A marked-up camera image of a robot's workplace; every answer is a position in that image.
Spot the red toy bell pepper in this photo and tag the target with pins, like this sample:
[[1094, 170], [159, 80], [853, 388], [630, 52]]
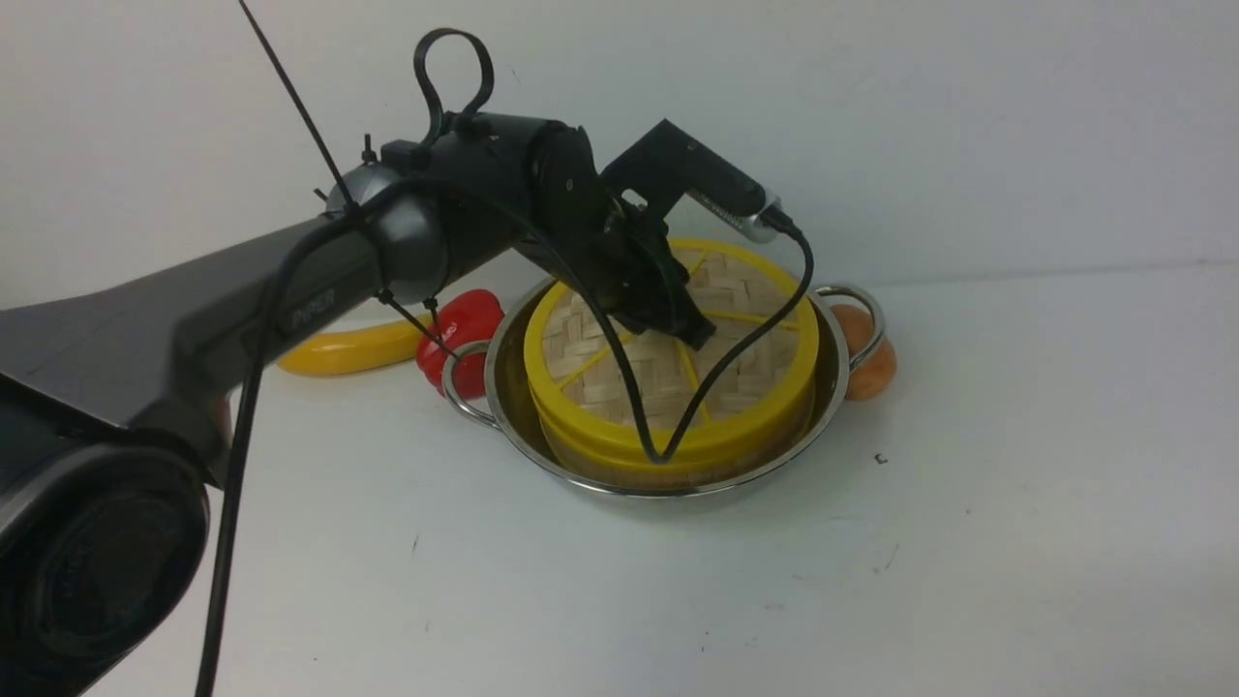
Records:
[[470, 317]]

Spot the yellow bamboo steamer basket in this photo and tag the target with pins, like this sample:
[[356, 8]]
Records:
[[712, 451]]

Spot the yellow toy banana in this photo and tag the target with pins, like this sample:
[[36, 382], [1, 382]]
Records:
[[348, 352]]

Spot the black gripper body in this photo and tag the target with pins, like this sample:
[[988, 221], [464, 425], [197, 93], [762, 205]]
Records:
[[631, 275]]

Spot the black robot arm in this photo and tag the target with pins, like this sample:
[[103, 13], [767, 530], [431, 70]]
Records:
[[122, 407]]

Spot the yellow bamboo steamer lid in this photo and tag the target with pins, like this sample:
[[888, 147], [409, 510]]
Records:
[[573, 370]]

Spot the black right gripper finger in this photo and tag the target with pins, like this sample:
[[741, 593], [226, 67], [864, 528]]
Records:
[[694, 329]]

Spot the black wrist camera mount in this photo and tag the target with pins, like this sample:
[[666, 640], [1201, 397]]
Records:
[[697, 179]]

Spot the orange toy potato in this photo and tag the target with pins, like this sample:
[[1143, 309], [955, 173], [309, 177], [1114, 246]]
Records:
[[870, 379]]

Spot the stainless steel pot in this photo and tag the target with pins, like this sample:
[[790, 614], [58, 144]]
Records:
[[507, 406]]

